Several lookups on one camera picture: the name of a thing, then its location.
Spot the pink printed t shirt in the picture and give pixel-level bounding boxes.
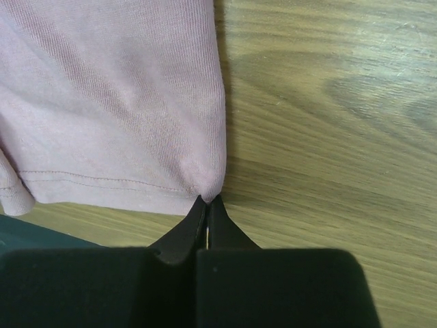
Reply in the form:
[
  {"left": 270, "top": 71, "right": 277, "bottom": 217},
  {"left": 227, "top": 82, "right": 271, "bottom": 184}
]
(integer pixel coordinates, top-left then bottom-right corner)
[{"left": 1, "top": 1, "right": 226, "bottom": 216}]

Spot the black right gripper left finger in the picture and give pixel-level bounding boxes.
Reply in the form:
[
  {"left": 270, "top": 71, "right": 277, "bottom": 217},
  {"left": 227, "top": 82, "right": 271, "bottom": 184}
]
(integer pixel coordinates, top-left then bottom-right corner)
[{"left": 1, "top": 199, "right": 207, "bottom": 327}]

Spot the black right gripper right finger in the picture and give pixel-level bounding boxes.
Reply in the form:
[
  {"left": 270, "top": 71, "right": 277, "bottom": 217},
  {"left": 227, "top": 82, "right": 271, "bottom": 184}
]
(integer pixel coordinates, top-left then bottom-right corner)
[{"left": 197, "top": 197, "right": 381, "bottom": 327}]

